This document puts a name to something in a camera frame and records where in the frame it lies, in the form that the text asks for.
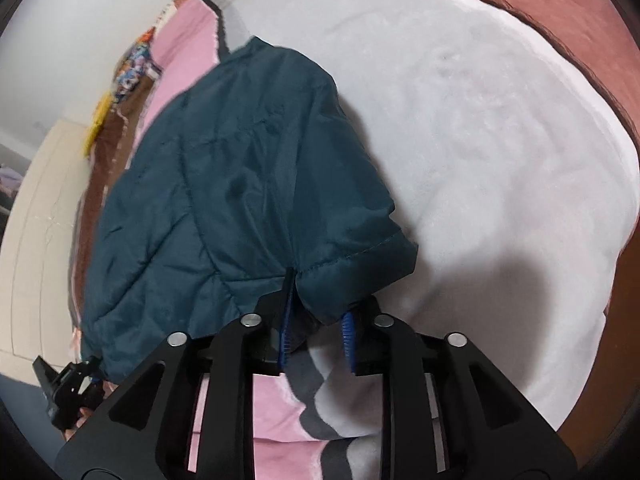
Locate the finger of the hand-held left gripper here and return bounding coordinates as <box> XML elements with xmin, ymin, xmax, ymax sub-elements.
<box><xmin>32</xmin><ymin>355</ymin><xmax>65</xmax><ymax>398</ymax></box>

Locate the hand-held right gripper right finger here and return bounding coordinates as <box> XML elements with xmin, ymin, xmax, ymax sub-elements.
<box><xmin>341</xmin><ymin>296</ymin><xmax>579</xmax><ymax>480</ymax></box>

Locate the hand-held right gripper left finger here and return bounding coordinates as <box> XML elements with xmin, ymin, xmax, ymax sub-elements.
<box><xmin>54</xmin><ymin>269</ymin><xmax>297</xmax><ymax>480</ymax></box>

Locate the teal quilted puffer jacket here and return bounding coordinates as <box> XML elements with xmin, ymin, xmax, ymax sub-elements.
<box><xmin>77</xmin><ymin>35</ymin><xmax>420</xmax><ymax>386</ymax></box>

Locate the cream bed headboard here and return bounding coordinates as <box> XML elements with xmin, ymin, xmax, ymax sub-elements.
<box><xmin>0</xmin><ymin>119</ymin><xmax>97</xmax><ymax>362</ymax></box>

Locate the striped fleece blanket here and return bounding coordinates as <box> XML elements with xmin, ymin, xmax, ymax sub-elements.
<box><xmin>65</xmin><ymin>0</ymin><xmax>640</xmax><ymax>480</ymax></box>

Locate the colourful patterned pillow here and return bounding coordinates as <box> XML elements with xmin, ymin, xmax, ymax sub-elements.
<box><xmin>111</xmin><ymin>29</ymin><xmax>164</xmax><ymax>107</ymax></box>

